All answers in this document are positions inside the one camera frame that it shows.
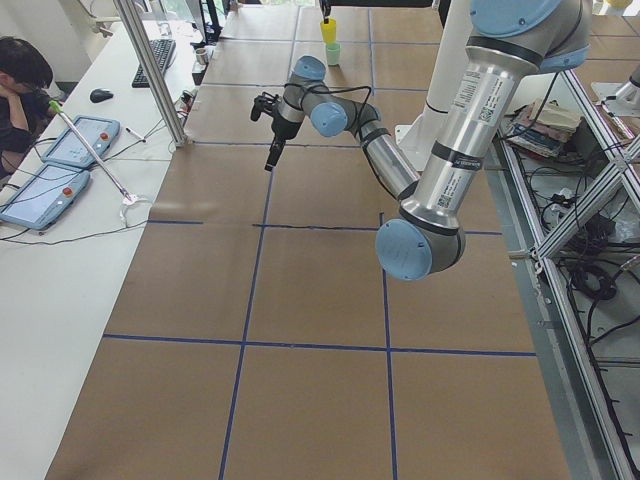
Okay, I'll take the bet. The black keyboard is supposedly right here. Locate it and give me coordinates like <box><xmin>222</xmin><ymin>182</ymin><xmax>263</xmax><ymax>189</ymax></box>
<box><xmin>131</xmin><ymin>37</ymin><xmax>178</xmax><ymax>90</ymax></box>

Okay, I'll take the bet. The stack of magazines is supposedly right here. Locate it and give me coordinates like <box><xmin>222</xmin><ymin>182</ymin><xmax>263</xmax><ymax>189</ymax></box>
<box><xmin>506</xmin><ymin>98</ymin><xmax>583</xmax><ymax>158</ymax></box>

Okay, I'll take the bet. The aluminium frame post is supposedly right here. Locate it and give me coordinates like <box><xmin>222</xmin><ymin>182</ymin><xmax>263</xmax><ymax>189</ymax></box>
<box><xmin>114</xmin><ymin>0</ymin><xmax>188</xmax><ymax>148</ymax></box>

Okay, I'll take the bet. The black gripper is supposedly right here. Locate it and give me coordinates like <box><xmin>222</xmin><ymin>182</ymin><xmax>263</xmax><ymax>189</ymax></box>
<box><xmin>265</xmin><ymin>0</ymin><xmax>331</xmax><ymax>172</ymax></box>

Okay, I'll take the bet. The left black braided cable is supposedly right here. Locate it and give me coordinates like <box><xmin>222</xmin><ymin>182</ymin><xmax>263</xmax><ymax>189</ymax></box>
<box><xmin>284</xmin><ymin>82</ymin><xmax>382</xmax><ymax>132</ymax></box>

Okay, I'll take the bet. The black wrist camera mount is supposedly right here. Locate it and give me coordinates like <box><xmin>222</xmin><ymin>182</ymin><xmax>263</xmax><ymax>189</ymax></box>
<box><xmin>250</xmin><ymin>92</ymin><xmax>280</xmax><ymax>122</ymax></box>

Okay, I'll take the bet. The teach pendant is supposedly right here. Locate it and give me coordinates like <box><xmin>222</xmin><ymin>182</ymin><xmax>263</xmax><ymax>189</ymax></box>
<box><xmin>1</xmin><ymin>163</ymin><xmax>90</xmax><ymax>230</ymax></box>
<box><xmin>40</xmin><ymin>115</ymin><xmax>122</xmax><ymax>169</ymax></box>

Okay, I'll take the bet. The seated person in black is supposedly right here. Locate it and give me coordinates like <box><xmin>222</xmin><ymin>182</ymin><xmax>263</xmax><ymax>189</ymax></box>
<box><xmin>1</xmin><ymin>36</ymin><xmax>54</xmax><ymax>179</ymax></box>

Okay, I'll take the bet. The metal cup on desk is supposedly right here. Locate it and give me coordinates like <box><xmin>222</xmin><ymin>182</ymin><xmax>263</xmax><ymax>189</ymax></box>
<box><xmin>194</xmin><ymin>47</ymin><xmax>209</xmax><ymax>66</ymax></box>

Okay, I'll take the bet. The green plastic cup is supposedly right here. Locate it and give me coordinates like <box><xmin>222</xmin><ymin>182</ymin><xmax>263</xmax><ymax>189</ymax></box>
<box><xmin>325</xmin><ymin>42</ymin><xmax>341</xmax><ymax>66</ymax></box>

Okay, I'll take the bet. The lower teach pendant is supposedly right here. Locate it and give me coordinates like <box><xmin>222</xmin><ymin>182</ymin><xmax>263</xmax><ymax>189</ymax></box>
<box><xmin>1</xmin><ymin>163</ymin><xmax>90</xmax><ymax>230</ymax></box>

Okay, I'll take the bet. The upper teach pendant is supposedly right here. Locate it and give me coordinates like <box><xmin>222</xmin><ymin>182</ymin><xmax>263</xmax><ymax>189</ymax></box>
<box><xmin>40</xmin><ymin>115</ymin><xmax>122</xmax><ymax>169</ymax></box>

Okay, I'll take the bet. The metal rod with green tip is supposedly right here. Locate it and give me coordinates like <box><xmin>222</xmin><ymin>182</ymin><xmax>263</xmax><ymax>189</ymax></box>
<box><xmin>49</xmin><ymin>100</ymin><xmax>152</xmax><ymax>227</ymax></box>

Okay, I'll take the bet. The black computer mouse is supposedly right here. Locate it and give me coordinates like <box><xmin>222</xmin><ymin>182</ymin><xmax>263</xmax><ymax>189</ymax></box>
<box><xmin>89</xmin><ymin>88</ymin><xmax>114</xmax><ymax>104</ymax></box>

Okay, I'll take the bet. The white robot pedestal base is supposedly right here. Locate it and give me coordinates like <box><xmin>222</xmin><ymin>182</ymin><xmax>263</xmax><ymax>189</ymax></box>
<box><xmin>395</xmin><ymin>0</ymin><xmax>472</xmax><ymax>171</ymax></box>

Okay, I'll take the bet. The black marker pen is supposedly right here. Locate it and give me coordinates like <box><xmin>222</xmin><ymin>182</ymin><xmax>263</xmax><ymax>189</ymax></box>
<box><xmin>125</xmin><ymin>127</ymin><xmax>147</xmax><ymax>143</ymax></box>

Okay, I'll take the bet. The yellow plastic cup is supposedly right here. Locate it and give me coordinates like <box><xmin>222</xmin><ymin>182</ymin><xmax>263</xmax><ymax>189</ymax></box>
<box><xmin>320</xmin><ymin>18</ymin><xmax>337</xmax><ymax>44</ymax></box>

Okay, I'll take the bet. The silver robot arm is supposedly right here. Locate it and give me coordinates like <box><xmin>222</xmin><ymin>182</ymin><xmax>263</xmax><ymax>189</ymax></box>
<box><xmin>251</xmin><ymin>1</ymin><xmax>592</xmax><ymax>281</ymax></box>

